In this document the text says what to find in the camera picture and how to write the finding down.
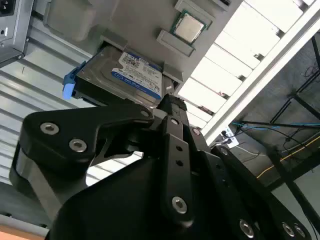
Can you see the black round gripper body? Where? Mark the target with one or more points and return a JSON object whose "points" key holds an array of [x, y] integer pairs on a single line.
{"points": [[120, 205]]}

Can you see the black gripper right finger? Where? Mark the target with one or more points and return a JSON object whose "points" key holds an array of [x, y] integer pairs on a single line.
{"points": [[225, 170]]}

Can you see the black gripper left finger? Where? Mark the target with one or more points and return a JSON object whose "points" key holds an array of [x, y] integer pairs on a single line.
{"points": [[62, 135]]}

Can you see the hard disk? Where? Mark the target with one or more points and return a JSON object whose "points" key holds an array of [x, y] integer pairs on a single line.
{"points": [[105, 72]]}

